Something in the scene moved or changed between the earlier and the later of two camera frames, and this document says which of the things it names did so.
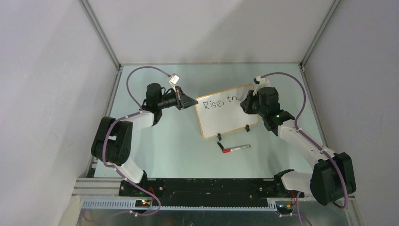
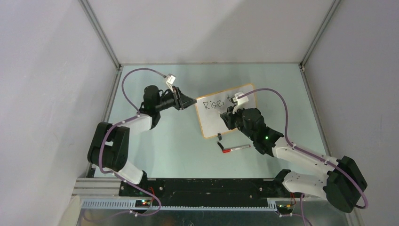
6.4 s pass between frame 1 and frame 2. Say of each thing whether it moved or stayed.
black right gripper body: moved
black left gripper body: stayed
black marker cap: stayed
